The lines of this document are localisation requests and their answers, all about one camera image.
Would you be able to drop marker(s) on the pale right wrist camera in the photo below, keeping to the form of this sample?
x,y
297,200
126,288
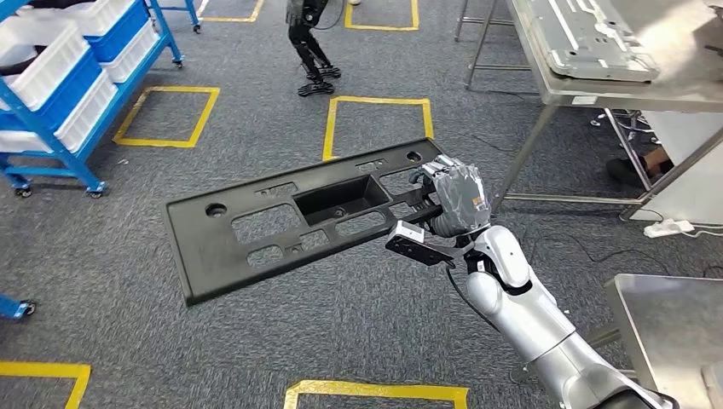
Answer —
x,y
408,231

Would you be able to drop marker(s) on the black plastic licence plate frame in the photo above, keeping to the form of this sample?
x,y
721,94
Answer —
x,y
192,254

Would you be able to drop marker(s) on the black humanoid robot legs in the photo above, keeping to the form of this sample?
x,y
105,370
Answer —
x,y
308,51

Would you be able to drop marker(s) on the blue plastic bin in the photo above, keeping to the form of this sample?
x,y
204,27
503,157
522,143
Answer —
x,y
73,93
121,36

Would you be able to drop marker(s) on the person's foot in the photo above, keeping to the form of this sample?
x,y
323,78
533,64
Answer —
x,y
627,169

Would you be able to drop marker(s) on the white label sticker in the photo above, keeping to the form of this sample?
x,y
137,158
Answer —
x,y
584,100

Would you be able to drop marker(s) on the white board panel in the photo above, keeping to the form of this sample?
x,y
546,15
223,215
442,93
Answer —
x,y
689,180

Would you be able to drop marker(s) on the white power strip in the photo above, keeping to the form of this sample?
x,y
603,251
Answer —
x,y
666,228

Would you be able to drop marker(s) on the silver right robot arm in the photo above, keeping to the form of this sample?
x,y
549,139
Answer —
x,y
525,316

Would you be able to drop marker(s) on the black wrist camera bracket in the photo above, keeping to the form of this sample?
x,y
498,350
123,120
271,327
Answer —
x,y
421,254

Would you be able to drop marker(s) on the stainless steel workbench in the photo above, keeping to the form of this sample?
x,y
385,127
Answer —
x,y
678,67
672,327

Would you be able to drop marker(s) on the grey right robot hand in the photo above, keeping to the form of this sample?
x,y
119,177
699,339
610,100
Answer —
x,y
460,197

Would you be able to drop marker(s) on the yellow floor tape square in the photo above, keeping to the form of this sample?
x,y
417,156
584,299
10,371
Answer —
x,y
373,389
181,88

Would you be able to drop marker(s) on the black curved plastic part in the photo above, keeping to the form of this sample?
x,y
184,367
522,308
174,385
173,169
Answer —
x,y
17,65

